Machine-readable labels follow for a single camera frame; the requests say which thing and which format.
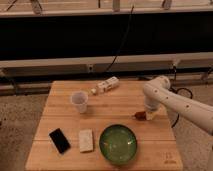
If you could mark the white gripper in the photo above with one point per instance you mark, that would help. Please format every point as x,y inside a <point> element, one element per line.
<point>150,115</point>

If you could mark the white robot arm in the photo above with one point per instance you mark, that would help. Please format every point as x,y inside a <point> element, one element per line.
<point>157,91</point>

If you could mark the green ceramic bowl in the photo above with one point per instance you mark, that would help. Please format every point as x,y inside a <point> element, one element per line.
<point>118,144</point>

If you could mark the white plastic bottle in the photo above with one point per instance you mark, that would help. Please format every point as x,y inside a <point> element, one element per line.
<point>105,86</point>

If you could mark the white sponge block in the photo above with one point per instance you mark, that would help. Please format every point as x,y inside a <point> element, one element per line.
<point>86,140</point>

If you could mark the clear plastic cup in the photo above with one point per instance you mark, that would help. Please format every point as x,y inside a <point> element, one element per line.
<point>80,100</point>

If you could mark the wooden cutting board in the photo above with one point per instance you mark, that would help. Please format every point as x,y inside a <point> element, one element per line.
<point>157,149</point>

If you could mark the black smartphone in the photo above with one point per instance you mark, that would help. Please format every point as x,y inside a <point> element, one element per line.
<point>59,140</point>

